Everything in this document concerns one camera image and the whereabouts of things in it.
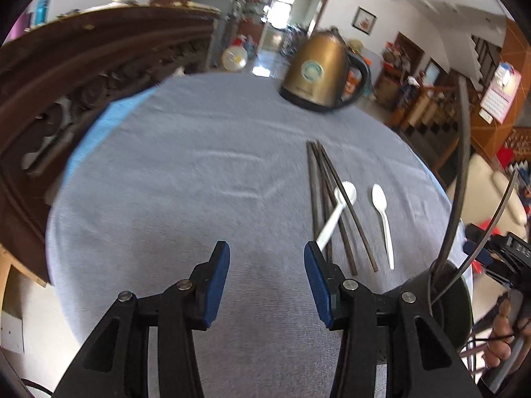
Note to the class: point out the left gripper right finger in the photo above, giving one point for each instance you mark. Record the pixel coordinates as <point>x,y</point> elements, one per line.
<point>420,360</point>

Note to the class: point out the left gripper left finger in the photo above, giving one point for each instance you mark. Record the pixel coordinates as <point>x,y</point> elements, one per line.
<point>113,361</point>

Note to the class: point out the dark metal utensil holder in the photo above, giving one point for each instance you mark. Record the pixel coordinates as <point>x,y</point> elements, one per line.
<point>452,312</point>

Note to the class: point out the white plastic spoon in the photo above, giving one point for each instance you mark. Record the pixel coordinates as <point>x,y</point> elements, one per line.
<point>327,232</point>
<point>380,203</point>

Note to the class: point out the person's right hand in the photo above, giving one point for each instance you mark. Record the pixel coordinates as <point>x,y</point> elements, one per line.
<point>498,348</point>

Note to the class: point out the wooden stair railing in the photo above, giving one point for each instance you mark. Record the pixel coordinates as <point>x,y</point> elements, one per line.
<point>428,112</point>

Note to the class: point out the grey tablecloth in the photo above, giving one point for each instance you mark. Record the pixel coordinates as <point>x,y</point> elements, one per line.
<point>223,157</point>

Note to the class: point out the blue table cover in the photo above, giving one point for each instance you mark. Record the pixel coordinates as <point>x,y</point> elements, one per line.
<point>110,119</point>

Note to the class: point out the gold electric kettle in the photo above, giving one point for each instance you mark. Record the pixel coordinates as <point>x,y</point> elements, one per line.
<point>325,74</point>

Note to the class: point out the framed flower picture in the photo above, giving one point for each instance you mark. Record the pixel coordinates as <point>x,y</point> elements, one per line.
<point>364,21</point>

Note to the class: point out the carved dark wooden sideboard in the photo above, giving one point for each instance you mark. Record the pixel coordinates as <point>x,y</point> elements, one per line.
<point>57,80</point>

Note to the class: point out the small white fan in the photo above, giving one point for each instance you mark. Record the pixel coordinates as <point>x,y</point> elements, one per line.
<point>234,58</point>

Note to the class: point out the teal thermos bottle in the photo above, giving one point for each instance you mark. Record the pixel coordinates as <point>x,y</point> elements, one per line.
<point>41,12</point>

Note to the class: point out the wall calendar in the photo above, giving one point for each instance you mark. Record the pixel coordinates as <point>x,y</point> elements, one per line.
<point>500,93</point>

